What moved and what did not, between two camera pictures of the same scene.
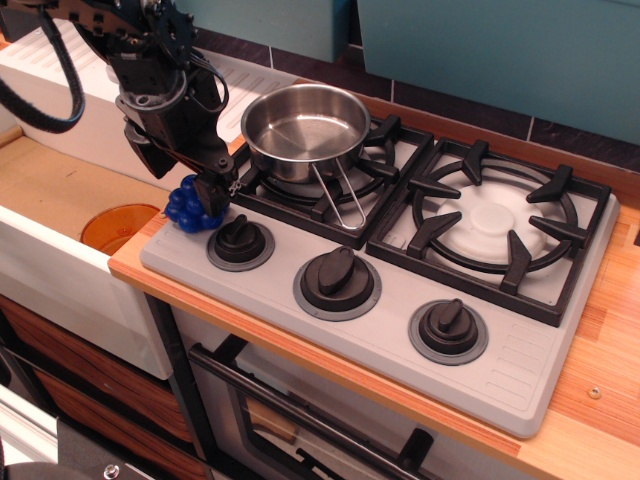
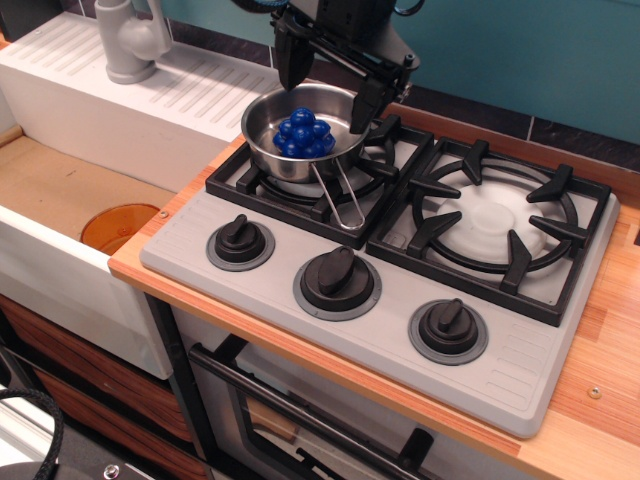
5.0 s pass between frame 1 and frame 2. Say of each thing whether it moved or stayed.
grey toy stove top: stayed
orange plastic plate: stayed
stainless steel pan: stayed
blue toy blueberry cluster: moved
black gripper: moved
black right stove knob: stayed
